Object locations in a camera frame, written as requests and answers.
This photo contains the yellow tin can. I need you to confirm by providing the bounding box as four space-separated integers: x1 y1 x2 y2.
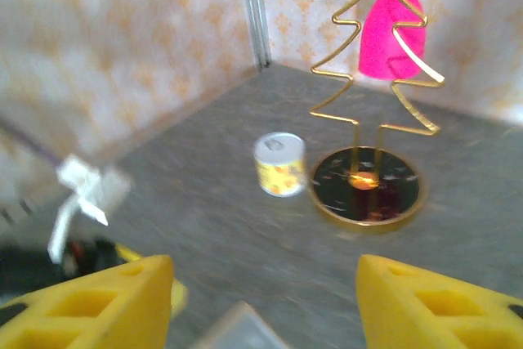
253 132 307 198

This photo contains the pink wine glass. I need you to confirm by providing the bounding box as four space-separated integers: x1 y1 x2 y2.
358 0 429 82

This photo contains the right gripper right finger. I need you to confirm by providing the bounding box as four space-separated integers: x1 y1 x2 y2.
356 253 523 349

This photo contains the gold wire glass rack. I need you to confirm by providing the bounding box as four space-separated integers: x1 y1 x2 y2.
235 0 523 236

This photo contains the beige card holder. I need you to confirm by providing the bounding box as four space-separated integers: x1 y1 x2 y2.
195 301 287 349

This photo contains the aluminium frame post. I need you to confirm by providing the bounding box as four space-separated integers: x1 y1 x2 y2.
238 0 274 70

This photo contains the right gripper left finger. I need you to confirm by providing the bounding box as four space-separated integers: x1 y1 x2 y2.
0 253 176 349

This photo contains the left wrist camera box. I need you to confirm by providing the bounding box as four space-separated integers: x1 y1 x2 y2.
47 154 132 264

